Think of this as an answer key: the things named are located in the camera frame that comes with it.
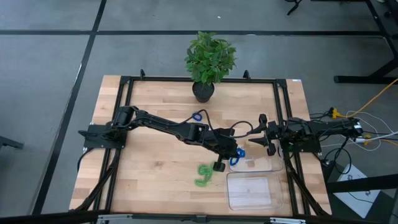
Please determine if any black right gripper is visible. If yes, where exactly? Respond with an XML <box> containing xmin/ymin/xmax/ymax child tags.
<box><xmin>247</xmin><ymin>113</ymin><xmax>280</xmax><ymax>157</ymax></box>

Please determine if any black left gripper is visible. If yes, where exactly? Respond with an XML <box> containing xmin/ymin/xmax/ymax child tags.
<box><xmin>213</xmin><ymin>127</ymin><xmax>243</xmax><ymax>173</ymax></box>

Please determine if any clear plastic bin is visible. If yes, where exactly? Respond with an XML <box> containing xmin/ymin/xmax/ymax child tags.
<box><xmin>226</xmin><ymin>135</ymin><xmax>284</xmax><ymax>174</ymax></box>
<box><xmin>226</xmin><ymin>170</ymin><xmax>284</xmax><ymax>212</ymax></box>

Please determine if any green potted plant black pot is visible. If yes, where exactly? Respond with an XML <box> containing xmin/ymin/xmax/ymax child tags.
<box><xmin>184</xmin><ymin>30</ymin><xmax>238</xmax><ymax>103</ymax></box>

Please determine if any black floor beam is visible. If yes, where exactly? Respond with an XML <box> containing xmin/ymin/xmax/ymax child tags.
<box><xmin>326</xmin><ymin>173</ymin><xmax>398</xmax><ymax>194</ymax></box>

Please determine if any white cardboard box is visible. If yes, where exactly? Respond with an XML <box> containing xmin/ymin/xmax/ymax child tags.
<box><xmin>336</xmin><ymin>164</ymin><xmax>382</xmax><ymax>219</ymax></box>

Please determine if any black chair foot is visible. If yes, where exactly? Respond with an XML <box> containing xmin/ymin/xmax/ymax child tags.
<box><xmin>285</xmin><ymin>0</ymin><xmax>303</xmax><ymax>16</ymax></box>

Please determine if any black stand foot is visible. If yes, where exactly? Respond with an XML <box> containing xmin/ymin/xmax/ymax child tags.
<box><xmin>0</xmin><ymin>136</ymin><xmax>24</xmax><ymax>150</ymax></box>

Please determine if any yellow power cable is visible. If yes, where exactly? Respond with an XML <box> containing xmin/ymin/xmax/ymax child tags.
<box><xmin>328</xmin><ymin>77</ymin><xmax>398</xmax><ymax>121</ymax></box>

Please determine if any black aluminium table frame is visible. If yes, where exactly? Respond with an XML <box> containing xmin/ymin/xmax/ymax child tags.
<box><xmin>70</xmin><ymin>68</ymin><xmax>332</xmax><ymax>224</ymax></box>

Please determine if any white cable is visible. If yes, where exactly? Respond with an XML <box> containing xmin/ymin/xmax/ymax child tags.
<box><xmin>320</xmin><ymin>110</ymin><xmax>398</xmax><ymax>152</ymax></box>

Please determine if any black table leg frame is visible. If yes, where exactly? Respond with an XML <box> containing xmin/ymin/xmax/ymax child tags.
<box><xmin>334</xmin><ymin>0</ymin><xmax>398</xmax><ymax>85</ymax></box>

